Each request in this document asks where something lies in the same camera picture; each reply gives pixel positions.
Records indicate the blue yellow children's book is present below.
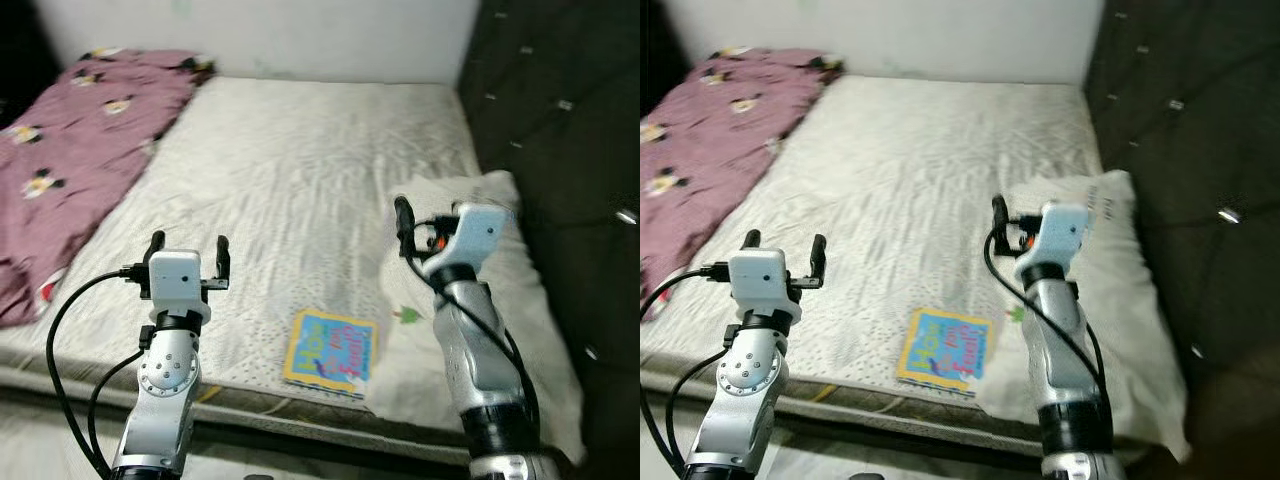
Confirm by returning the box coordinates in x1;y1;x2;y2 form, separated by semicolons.
896;307;993;398
281;309;379;398

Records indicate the white quilted mattress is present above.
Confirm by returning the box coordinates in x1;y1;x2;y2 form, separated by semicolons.
640;75;1151;456
0;78;561;461

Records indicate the mauve blanket cartoon print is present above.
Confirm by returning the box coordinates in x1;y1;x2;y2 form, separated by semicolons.
640;45;844;321
0;48;216;329

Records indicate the black tufted headboard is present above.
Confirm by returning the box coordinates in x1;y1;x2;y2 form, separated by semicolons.
1085;0;1280;480
458;0;641;480

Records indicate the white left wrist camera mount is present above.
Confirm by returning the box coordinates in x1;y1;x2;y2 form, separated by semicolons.
727;248;793;327
148;250;213;327

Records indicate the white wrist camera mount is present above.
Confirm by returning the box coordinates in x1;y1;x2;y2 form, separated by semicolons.
425;203;509;283
148;250;213;327
1015;203;1091;281
727;248;793;327

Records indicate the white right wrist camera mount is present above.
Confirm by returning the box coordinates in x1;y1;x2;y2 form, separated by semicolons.
1015;203;1091;281
425;203;509;283

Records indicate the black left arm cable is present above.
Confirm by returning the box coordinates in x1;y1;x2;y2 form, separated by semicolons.
665;348;729;475
87;348;151;475
640;264;731;473
44;264;151;479

